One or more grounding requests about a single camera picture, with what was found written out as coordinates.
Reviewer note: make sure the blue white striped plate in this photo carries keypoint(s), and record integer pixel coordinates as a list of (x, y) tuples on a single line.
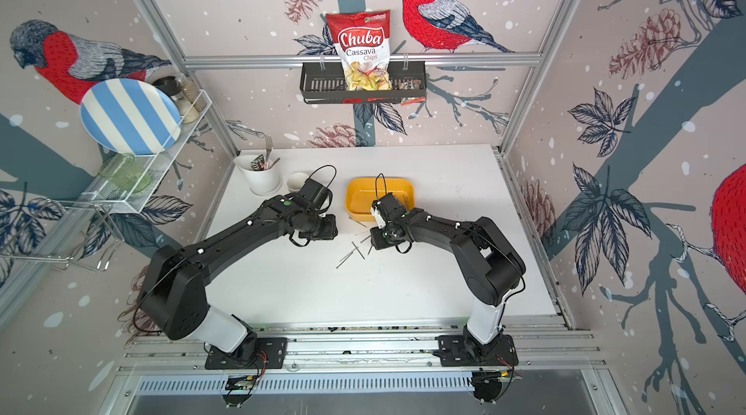
[(130, 117)]

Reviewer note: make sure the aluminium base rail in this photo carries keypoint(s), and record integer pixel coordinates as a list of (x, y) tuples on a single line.
[(299, 362)]

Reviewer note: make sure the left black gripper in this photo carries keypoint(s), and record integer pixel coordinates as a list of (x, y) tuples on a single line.
[(330, 232)]

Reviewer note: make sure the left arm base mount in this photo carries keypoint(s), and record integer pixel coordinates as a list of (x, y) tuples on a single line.
[(255, 356)]

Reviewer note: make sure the purple grey mug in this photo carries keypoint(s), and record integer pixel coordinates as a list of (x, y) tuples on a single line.
[(296, 181)]

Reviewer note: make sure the black lid spice jar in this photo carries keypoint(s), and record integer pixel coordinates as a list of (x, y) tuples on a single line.
[(171, 86)]

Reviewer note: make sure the yellow plastic storage box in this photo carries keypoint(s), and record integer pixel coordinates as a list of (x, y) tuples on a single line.
[(363, 191)]

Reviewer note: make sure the steel nail lower left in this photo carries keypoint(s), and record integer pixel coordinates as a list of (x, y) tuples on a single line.
[(344, 259)]

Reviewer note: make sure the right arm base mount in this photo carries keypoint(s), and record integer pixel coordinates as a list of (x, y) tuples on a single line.
[(478, 351)]

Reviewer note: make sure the white utensil holder cup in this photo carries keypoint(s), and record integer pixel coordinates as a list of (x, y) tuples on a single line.
[(262, 177)]

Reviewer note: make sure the black wire wall basket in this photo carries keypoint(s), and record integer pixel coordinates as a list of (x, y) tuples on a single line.
[(332, 84)]

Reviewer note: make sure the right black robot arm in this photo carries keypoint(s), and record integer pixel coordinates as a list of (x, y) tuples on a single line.
[(493, 270)]

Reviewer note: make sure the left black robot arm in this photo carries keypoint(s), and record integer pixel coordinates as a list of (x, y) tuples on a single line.
[(174, 292)]

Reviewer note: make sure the red Chuba chips bag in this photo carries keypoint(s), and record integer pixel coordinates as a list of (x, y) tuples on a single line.
[(362, 41)]

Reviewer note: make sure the green glass bowl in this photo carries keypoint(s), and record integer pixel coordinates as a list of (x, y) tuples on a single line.
[(126, 174)]

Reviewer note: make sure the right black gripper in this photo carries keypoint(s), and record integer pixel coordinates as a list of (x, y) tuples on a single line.
[(376, 243)]

